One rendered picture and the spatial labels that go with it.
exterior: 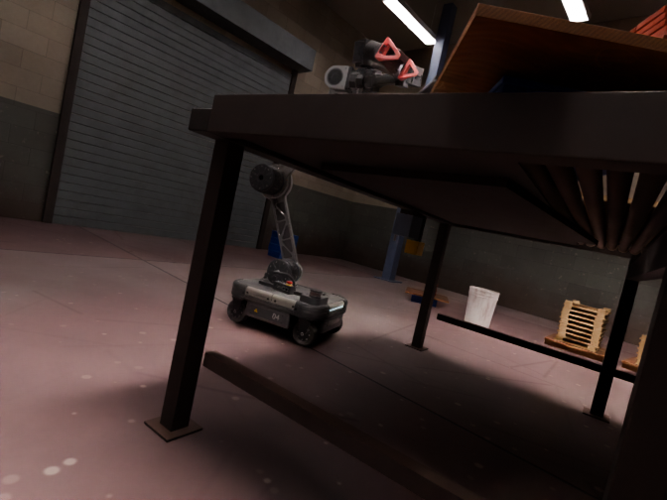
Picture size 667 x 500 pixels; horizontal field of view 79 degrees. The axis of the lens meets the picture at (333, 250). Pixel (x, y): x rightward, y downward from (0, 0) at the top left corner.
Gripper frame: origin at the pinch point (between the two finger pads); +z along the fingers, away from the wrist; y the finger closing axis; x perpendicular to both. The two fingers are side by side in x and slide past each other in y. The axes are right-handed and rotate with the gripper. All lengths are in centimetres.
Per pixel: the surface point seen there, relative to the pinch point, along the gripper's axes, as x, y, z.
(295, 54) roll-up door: -11, 246, -522
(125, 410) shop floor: 130, -36, 17
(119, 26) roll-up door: 83, 14, -493
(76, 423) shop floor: 130, -49, 20
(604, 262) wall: -8, 559, -71
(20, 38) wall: 141, -67, -462
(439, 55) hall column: -129, 393, -401
